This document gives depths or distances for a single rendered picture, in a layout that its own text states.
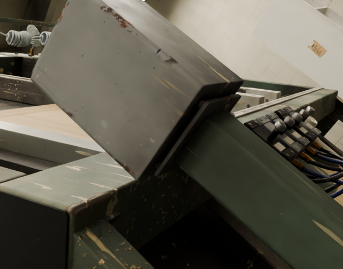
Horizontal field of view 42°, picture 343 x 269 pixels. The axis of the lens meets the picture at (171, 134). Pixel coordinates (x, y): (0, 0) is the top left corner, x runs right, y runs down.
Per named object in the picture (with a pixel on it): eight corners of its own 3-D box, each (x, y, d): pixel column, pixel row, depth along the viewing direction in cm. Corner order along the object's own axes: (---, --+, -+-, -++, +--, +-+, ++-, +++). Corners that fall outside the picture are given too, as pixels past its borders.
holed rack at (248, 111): (207, 128, 100) (207, 126, 100) (194, 126, 101) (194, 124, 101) (324, 88, 245) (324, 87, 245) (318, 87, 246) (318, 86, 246)
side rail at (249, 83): (309, 108, 242) (312, 88, 240) (134, 82, 289) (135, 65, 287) (312, 107, 249) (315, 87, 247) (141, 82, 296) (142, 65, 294)
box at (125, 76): (211, 92, 39) (73, -22, 44) (142, 190, 44) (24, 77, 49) (252, 85, 50) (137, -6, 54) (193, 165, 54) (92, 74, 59)
